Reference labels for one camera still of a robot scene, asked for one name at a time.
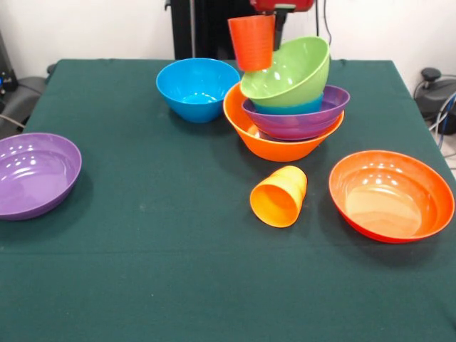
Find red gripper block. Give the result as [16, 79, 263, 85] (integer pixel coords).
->
[249, 0, 316, 51]

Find red cup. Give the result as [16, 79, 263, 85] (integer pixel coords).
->
[227, 14, 276, 73]

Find green bowl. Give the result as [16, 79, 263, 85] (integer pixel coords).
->
[240, 36, 331, 100]

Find small translucent blue bowl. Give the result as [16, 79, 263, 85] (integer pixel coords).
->
[253, 92, 324, 115]

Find purple bowl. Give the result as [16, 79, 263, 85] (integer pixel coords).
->
[0, 132, 83, 222]
[242, 84, 351, 142]

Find large orange bowl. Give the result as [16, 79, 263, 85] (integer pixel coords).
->
[222, 82, 345, 163]

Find orange cup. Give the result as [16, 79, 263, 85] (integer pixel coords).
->
[249, 165, 308, 228]

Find red shallow bowl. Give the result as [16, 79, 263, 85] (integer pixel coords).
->
[328, 150, 456, 244]

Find dark green tablecloth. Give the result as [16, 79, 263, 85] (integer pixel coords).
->
[0, 58, 456, 342]

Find black equipment box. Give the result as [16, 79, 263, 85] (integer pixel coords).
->
[0, 31, 19, 95]

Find tangled floor cables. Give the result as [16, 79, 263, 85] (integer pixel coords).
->
[427, 90, 456, 150]

